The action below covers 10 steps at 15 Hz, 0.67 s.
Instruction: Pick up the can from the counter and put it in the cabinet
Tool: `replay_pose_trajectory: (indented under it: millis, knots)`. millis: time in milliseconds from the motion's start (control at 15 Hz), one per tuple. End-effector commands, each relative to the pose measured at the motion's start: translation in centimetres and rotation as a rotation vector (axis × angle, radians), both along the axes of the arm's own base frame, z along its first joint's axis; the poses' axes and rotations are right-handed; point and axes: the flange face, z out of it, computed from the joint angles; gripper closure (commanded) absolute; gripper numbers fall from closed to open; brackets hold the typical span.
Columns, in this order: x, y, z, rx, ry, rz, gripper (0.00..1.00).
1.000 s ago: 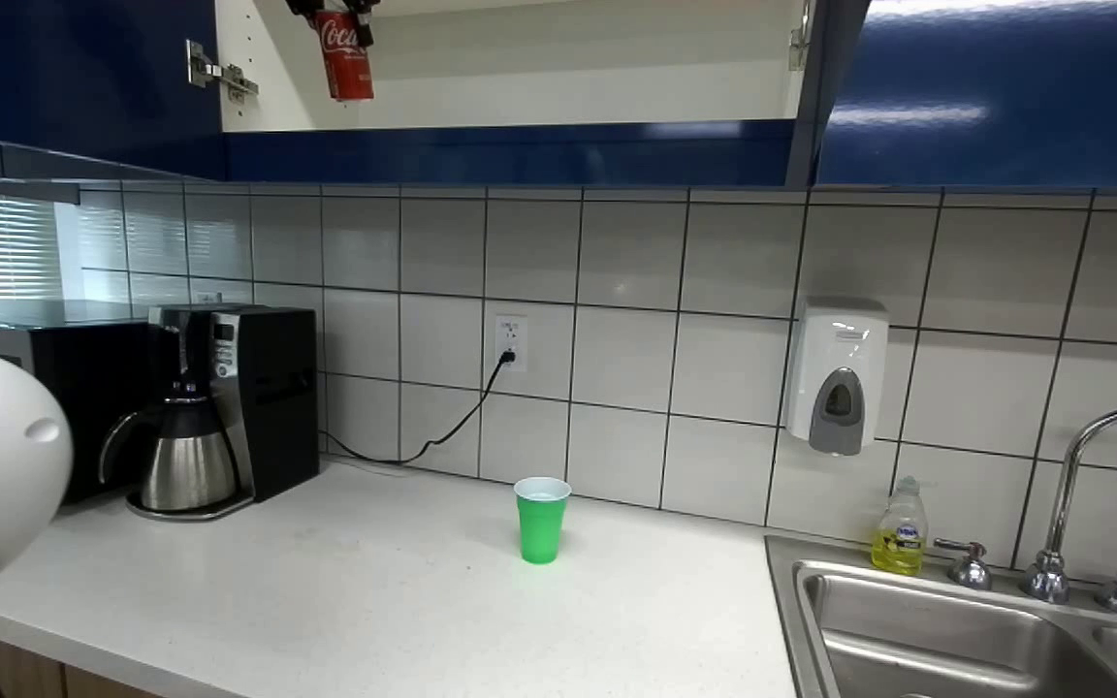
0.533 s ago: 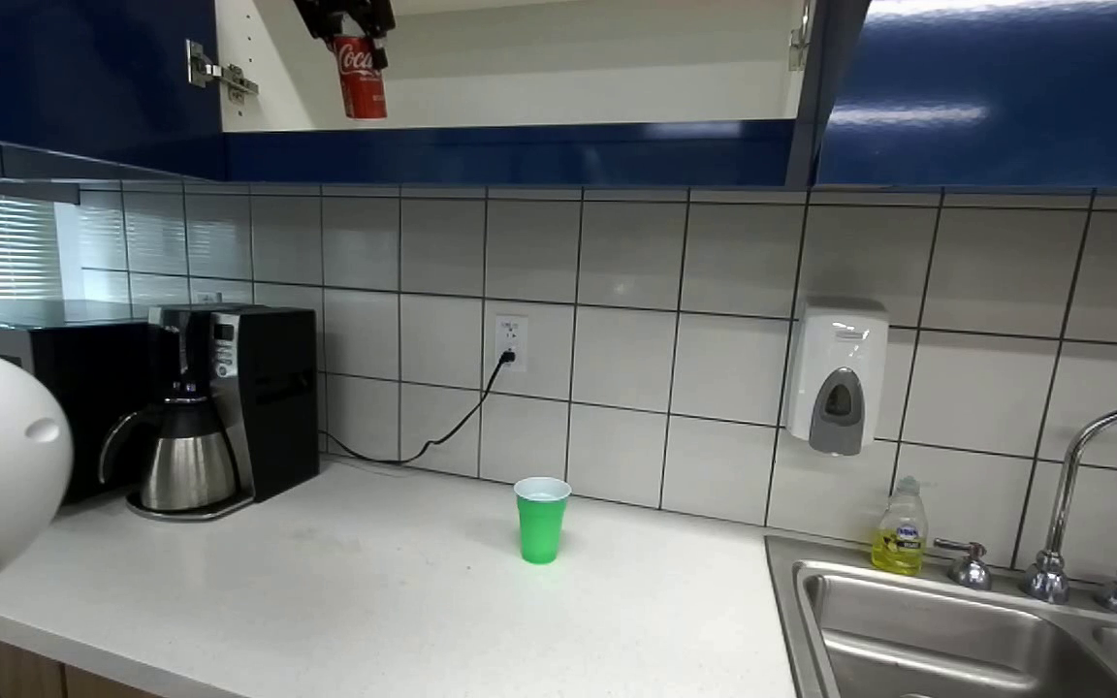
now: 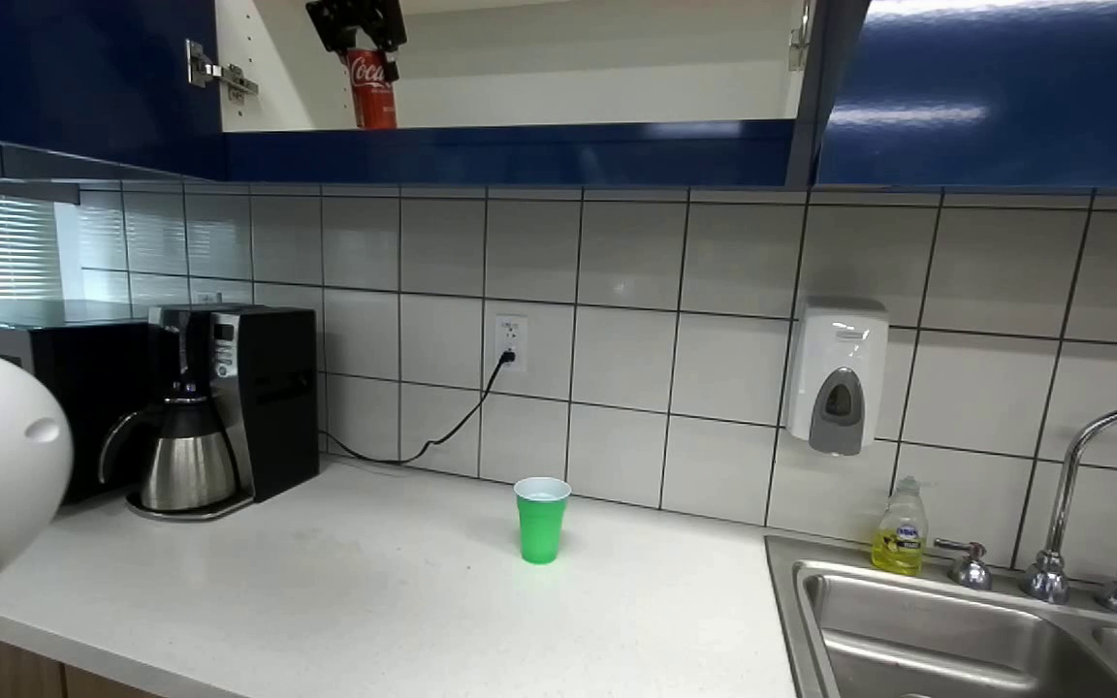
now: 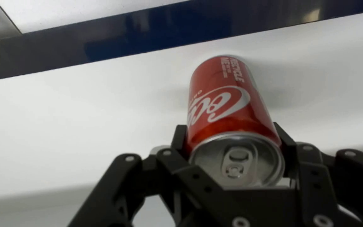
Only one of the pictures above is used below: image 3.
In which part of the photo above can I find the black steel coffee maker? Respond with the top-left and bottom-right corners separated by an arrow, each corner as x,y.
156,301 -> 325,519

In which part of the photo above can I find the green plastic cup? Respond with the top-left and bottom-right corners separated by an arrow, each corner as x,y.
510,472 -> 575,565

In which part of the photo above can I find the stainless steel coffee carafe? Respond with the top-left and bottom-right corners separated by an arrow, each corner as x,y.
94,373 -> 245,519

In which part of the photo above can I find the yellow dish soap bottle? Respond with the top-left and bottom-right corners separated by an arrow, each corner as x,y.
867,472 -> 935,578

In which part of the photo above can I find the black steel microwave oven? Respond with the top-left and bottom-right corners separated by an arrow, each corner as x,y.
27,315 -> 187,506

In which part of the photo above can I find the white wall soap dispenser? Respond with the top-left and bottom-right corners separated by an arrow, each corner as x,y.
783,300 -> 893,457

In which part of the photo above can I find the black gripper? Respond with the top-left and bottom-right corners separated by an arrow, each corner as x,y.
301,0 -> 409,60

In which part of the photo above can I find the stainless steel sink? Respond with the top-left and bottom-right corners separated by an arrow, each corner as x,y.
765,535 -> 1117,698

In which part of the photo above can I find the open white wall cabinet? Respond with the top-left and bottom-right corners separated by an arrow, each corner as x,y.
211,0 -> 833,191

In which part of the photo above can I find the red soda can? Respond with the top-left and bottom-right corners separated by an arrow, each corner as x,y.
343,45 -> 402,134

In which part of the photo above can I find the chrome sink faucet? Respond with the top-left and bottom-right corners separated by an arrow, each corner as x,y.
941,398 -> 1117,618

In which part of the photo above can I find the blue cabinet door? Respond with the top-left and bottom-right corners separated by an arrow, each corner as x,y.
0,0 -> 228,185
783,0 -> 875,191

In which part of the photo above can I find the white wall outlet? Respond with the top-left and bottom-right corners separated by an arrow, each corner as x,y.
489,309 -> 529,380

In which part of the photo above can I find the black power cord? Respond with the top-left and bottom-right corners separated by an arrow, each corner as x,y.
317,347 -> 519,469

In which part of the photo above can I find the closed blue wall cabinet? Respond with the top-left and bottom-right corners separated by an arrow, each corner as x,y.
815,0 -> 1117,194

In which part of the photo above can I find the metal cabinet hinge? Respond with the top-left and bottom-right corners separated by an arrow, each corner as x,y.
783,7 -> 815,71
182,33 -> 259,99

